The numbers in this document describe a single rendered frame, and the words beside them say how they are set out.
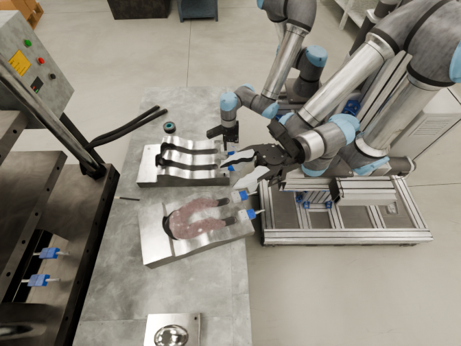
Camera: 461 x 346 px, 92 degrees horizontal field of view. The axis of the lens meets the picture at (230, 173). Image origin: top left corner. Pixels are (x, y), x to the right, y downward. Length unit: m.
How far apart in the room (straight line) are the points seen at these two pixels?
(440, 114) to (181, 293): 1.35
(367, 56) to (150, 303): 1.16
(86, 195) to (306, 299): 1.63
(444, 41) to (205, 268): 1.06
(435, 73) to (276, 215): 1.39
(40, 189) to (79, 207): 0.26
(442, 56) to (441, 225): 2.14
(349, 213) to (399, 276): 0.60
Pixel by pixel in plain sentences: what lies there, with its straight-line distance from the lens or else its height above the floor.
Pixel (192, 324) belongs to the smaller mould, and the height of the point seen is 0.87.
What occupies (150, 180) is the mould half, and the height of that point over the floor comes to 0.86.
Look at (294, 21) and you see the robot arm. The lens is 0.99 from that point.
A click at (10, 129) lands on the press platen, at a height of 1.28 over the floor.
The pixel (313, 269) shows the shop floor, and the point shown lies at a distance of 2.02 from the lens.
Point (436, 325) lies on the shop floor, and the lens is 2.38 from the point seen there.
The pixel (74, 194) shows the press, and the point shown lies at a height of 0.78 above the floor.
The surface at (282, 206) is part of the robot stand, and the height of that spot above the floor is 0.21.
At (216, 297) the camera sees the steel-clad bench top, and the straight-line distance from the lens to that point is 1.09.
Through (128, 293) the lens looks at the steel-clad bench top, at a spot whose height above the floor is 0.80.
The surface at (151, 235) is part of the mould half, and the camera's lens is 1.08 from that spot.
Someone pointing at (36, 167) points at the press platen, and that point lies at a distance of 1.36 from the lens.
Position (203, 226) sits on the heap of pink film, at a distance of 1.03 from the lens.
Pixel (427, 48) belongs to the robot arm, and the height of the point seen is 1.62.
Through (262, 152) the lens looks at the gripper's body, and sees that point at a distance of 0.54.
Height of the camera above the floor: 1.89
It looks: 57 degrees down
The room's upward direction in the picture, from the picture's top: straight up
